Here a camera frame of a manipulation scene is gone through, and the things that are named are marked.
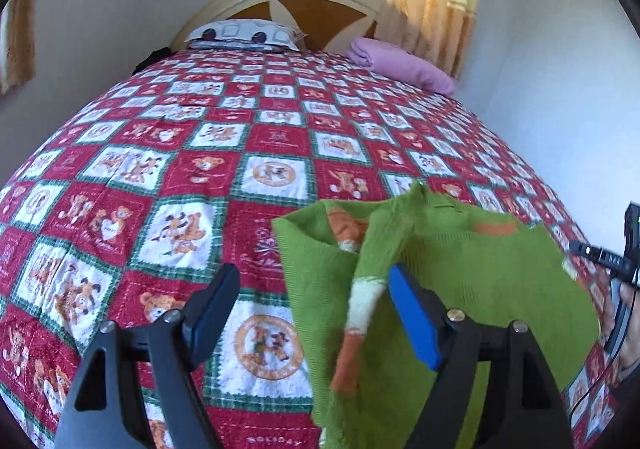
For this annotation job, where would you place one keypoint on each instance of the pink pillow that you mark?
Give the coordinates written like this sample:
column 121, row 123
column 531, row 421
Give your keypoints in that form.
column 386, row 59

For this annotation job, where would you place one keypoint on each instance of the cream and wood headboard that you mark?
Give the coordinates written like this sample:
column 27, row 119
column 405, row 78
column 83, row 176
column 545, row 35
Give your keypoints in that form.
column 328, row 25

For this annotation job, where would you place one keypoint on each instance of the person's right hand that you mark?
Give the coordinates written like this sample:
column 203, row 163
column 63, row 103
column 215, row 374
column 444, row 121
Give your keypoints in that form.
column 620, row 327

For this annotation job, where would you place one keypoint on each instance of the green orange striped knit sweater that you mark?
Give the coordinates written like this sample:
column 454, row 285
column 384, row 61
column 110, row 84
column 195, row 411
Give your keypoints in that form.
column 368, row 385

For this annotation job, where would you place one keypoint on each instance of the dark object beside bed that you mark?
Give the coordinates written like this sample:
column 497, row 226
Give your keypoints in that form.
column 153, row 58

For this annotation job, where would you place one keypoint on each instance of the white patterned pillow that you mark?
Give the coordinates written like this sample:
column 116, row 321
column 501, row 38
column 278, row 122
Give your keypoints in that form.
column 248, row 31

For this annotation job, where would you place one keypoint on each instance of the red patchwork teddy bedspread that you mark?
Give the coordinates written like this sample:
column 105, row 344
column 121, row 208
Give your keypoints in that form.
column 129, row 208

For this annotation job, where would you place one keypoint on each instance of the yellow curtain at left window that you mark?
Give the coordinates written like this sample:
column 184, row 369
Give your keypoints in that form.
column 17, row 44

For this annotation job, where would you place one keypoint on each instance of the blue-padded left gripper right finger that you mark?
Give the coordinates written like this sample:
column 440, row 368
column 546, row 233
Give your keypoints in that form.
column 522, row 405

